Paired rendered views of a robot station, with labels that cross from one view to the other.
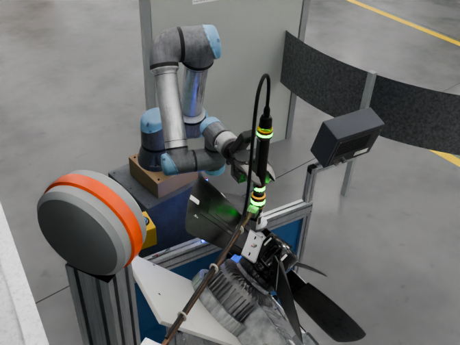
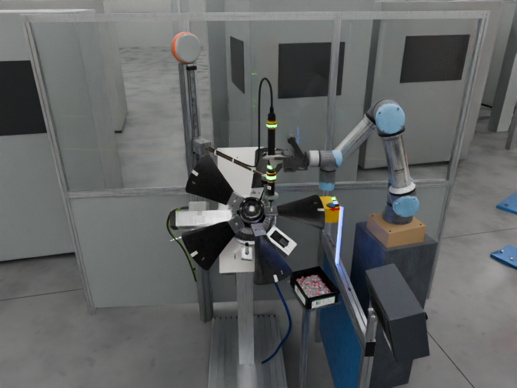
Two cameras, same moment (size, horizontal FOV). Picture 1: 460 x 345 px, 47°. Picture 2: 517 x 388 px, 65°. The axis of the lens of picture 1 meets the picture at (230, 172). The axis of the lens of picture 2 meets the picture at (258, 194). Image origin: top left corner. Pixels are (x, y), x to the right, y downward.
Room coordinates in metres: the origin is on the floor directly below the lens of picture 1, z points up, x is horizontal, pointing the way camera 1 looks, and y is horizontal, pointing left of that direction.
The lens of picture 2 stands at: (2.00, -1.67, 2.10)
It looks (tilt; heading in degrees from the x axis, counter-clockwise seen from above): 25 degrees down; 118
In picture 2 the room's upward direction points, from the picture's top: straight up
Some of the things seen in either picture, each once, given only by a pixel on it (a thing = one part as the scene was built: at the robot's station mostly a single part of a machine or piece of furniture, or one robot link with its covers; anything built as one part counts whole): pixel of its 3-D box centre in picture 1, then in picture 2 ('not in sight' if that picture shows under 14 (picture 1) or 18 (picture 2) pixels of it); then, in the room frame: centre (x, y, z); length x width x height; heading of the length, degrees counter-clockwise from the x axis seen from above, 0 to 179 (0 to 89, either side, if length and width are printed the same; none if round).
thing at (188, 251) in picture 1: (223, 238); (342, 281); (1.57, 0.01, 0.82); 0.90 x 0.04 x 0.08; 122
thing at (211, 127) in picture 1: (215, 133); (328, 158); (1.44, 0.05, 1.44); 0.11 x 0.08 x 0.09; 32
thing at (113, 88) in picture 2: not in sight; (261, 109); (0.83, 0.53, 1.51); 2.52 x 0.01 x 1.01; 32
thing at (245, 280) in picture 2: not in sight; (245, 313); (1.04, -0.07, 0.46); 0.09 x 0.04 x 0.91; 32
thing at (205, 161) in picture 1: (210, 158); (327, 176); (1.43, 0.07, 1.34); 0.11 x 0.08 x 0.11; 110
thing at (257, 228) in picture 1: (255, 215); (269, 186); (1.20, -0.09, 1.31); 0.09 x 0.07 x 0.10; 157
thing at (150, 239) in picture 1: (131, 235); (328, 209); (1.36, 0.35, 1.02); 0.16 x 0.10 x 0.11; 122
